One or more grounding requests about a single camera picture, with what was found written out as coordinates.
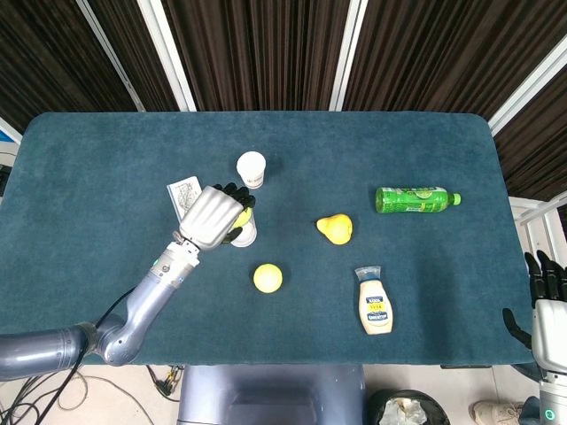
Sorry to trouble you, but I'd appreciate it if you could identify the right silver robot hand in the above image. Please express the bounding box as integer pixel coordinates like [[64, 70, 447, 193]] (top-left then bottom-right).
[[502, 250, 567, 376]]

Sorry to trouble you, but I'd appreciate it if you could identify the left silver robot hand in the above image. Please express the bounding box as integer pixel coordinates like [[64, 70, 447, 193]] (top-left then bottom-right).
[[178, 182, 257, 252]]

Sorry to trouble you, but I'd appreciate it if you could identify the plain yellow tennis ball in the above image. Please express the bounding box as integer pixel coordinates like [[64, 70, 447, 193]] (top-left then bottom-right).
[[252, 263, 284, 294]]

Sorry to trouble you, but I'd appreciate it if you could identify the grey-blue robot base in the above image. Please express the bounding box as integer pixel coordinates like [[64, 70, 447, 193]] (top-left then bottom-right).
[[176, 363, 368, 425]]

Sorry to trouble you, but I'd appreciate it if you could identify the clear plastic tube container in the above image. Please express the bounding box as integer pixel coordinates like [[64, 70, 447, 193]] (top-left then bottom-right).
[[229, 219, 259, 248]]

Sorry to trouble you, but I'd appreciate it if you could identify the white printed card package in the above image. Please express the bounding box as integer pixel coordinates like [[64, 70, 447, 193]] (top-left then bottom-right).
[[166, 175, 203, 220]]

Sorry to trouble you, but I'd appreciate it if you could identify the white paper cup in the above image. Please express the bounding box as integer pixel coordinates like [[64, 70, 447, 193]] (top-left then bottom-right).
[[236, 151, 268, 190]]

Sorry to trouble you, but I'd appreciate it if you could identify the beige shoe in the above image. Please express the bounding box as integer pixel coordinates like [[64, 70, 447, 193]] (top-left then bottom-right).
[[469, 399, 526, 425]]

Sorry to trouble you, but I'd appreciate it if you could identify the white metal shelf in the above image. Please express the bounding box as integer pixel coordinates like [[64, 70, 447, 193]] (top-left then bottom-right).
[[508, 194, 567, 284]]

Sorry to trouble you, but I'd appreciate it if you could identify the teal table cloth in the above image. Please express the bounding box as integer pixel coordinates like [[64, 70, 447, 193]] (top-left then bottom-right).
[[0, 111, 535, 367]]

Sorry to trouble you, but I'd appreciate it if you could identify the yellow pear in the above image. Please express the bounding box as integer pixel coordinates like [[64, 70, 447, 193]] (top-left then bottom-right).
[[315, 213, 354, 245]]

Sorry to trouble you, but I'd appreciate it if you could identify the black trash bin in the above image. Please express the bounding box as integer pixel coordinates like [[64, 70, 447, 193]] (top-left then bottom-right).
[[366, 389, 451, 425]]

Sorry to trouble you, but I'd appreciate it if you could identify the power strip with plugs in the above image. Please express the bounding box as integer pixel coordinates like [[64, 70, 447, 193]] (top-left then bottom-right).
[[148, 363, 185, 402]]

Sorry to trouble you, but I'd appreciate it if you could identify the brown pleated curtain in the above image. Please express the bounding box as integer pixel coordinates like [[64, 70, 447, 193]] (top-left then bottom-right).
[[0, 0, 567, 203]]

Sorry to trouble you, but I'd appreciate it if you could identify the cream mayonnaise squeeze bottle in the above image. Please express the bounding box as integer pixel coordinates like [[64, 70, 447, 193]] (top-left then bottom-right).
[[353, 265, 395, 336]]

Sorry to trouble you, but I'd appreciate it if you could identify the green plastic drink bottle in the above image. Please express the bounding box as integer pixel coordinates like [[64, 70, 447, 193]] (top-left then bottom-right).
[[375, 185, 462, 214]]

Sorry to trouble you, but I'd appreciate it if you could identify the blue and white board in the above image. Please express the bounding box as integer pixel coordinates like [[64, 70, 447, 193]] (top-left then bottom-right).
[[0, 115, 23, 145]]

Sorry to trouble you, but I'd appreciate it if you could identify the wide white frame pole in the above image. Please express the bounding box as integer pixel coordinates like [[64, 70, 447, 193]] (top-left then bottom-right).
[[136, 0, 198, 112], [329, 0, 368, 112], [486, 39, 567, 136]]

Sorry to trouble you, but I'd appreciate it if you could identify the thin grey-white frame pole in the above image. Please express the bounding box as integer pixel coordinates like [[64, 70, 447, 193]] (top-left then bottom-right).
[[75, 0, 146, 112]]

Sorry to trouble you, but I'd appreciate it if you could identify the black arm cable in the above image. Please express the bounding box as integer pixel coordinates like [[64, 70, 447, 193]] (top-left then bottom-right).
[[42, 286, 136, 425]]

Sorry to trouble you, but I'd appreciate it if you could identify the white floor cable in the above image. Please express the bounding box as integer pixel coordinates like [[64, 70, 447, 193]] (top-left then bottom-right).
[[56, 370, 156, 425]]

